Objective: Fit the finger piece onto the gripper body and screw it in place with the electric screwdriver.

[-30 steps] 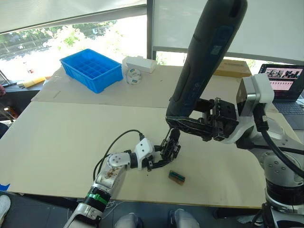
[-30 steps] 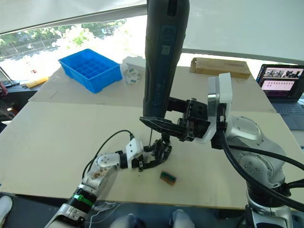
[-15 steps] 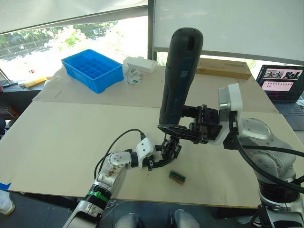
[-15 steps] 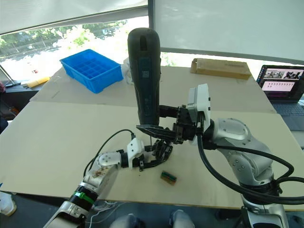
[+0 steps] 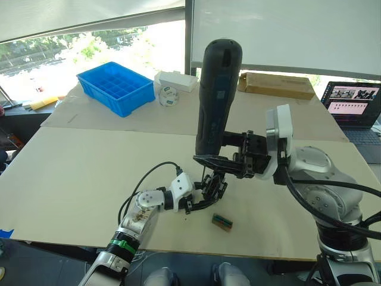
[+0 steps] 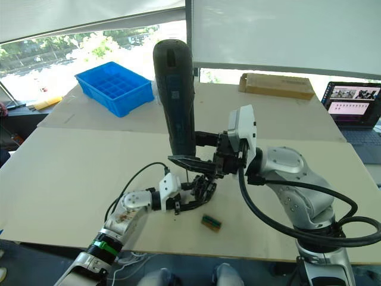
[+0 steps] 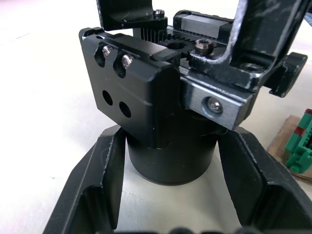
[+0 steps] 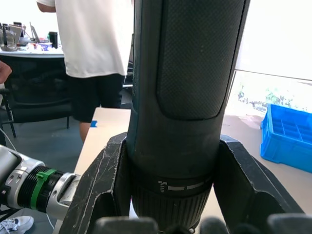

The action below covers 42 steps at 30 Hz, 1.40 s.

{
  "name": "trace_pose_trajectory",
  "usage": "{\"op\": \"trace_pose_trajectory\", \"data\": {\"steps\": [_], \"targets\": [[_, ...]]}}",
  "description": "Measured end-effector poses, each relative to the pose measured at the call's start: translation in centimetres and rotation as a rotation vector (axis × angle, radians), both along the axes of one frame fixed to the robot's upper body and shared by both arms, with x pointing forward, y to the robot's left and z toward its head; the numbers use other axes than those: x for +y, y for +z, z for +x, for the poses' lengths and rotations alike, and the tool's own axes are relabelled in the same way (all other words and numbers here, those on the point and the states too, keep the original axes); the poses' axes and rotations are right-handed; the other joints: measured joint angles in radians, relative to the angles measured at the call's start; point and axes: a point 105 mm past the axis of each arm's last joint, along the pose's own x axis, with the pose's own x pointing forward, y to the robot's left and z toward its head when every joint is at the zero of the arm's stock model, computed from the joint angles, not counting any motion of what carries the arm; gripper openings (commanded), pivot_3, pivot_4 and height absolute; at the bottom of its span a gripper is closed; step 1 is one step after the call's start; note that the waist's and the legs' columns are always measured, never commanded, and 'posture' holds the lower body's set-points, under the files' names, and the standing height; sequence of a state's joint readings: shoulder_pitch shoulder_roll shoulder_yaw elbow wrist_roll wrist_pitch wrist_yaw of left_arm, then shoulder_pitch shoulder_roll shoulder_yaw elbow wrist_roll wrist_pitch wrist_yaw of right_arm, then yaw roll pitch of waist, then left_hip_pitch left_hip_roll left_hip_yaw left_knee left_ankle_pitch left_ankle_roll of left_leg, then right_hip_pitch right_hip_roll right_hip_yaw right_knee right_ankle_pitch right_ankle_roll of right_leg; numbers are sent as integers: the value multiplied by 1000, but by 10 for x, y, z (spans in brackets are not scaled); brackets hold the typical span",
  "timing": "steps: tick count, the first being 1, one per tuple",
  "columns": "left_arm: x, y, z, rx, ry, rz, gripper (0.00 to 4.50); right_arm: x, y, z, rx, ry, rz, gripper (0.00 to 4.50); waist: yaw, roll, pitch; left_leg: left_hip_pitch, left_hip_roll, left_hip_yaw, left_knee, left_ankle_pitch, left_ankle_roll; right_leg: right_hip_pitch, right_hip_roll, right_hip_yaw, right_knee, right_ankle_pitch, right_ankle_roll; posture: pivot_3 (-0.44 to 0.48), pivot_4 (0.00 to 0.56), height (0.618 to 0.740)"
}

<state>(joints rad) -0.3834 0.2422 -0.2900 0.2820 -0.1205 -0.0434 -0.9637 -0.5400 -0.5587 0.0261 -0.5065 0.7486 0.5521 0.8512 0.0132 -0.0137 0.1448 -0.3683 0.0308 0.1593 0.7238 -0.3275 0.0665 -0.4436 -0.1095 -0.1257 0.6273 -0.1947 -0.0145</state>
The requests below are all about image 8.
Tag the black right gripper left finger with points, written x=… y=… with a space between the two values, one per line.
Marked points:
x=97 y=185

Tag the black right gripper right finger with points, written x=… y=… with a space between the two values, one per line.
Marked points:
x=239 y=175

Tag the dark electric screwdriver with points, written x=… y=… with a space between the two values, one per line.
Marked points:
x=195 y=73

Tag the blue tape piece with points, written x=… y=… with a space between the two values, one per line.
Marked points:
x=94 y=123

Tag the bystander bare hand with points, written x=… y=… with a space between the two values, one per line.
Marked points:
x=4 y=72

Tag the blue plastic parts bin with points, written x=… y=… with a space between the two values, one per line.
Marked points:
x=280 y=146

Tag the white sneaker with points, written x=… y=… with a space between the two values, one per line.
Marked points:
x=17 y=223

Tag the black office chair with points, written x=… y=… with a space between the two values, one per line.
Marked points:
x=36 y=97

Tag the person in white t-shirt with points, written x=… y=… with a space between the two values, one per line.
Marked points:
x=92 y=44

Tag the white background table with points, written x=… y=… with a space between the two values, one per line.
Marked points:
x=31 y=54

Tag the white and blue bowl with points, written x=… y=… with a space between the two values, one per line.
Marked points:
x=45 y=45

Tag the black tumbler cup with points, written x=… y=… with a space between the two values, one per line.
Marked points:
x=53 y=39

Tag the grey metal device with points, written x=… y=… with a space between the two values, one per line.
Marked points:
x=8 y=36

